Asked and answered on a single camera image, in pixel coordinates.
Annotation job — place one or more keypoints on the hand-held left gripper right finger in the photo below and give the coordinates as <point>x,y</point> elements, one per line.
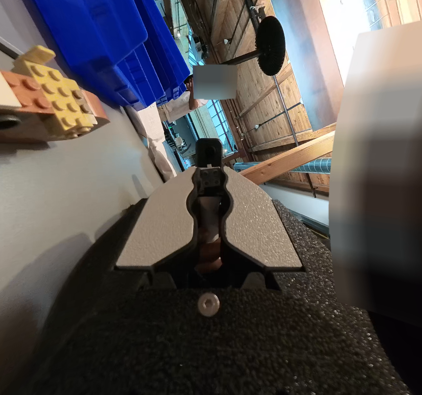
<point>260,230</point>

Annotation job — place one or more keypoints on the blue plastic bin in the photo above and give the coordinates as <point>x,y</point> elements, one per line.
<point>82,22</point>

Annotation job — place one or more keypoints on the orange tan brick model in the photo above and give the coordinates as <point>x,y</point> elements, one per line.
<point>59,98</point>

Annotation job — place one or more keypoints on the stack of blue plastic bins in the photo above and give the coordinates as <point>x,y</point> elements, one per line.
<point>164,65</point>

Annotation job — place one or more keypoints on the small dark grey brick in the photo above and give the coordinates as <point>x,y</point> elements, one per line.
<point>210,178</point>

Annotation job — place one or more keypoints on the slim silver spiral duct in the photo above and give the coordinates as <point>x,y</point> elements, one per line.
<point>316,165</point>

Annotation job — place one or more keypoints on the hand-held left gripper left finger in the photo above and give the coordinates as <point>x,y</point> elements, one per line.
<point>161,226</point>

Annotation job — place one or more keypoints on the black round ceiling fan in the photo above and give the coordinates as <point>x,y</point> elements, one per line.
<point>272,45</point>

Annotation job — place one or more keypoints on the light wooden beam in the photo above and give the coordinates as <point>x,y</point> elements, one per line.
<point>290,157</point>

